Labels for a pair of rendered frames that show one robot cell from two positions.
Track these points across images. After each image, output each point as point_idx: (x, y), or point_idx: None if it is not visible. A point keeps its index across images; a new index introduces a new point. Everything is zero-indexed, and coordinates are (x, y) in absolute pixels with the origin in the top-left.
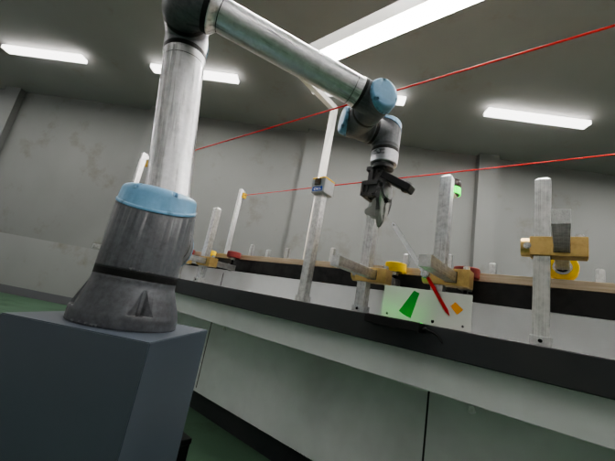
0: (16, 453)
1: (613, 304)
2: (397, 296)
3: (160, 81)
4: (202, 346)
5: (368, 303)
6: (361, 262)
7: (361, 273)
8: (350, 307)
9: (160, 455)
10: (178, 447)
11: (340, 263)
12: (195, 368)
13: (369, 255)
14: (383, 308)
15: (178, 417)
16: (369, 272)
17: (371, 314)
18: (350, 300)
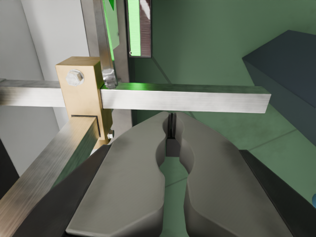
0: None
1: None
2: (107, 18)
3: None
4: (310, 100)
5: (22, 125)
6: (96, 137)
7: (173, 84)
8: (41, 145)
9: (303, 67)
10: (276, 78)
11: (256, 87)
12: (305, 92)
13: (86, 134)
14: (116, 44)
15: (299, 78)
16: (138, 86)
17: (150, 47)
18: (34, 153)
